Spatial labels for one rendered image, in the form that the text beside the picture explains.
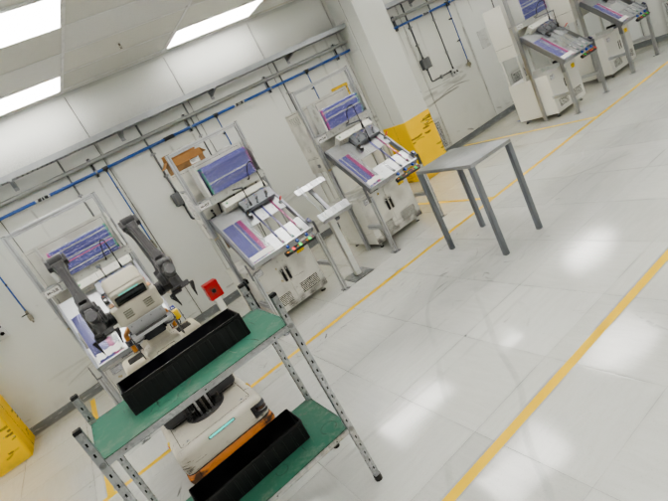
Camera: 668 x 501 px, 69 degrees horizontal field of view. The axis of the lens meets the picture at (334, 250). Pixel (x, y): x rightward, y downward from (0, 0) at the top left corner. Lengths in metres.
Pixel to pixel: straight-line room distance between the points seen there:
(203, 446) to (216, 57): 4.79
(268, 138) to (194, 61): 1.28
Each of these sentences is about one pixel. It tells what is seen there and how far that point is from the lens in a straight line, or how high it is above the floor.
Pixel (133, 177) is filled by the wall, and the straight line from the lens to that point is 6.13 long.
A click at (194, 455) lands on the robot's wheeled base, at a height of 0.22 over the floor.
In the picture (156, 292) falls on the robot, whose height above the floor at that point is 1.17.
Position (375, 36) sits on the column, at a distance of 7.20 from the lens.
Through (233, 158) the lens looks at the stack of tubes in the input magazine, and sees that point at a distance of 4.82.
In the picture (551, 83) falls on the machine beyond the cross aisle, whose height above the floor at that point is 0.48.
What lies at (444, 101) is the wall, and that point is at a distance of 8.44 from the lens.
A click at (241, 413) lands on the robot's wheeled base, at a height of 0.25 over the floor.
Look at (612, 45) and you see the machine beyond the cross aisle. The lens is 8.99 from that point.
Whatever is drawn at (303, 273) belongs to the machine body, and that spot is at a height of 0.29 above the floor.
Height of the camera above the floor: 1.72
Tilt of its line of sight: 16 degrees down
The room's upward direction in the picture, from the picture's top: 28 degrees counter-clockwise
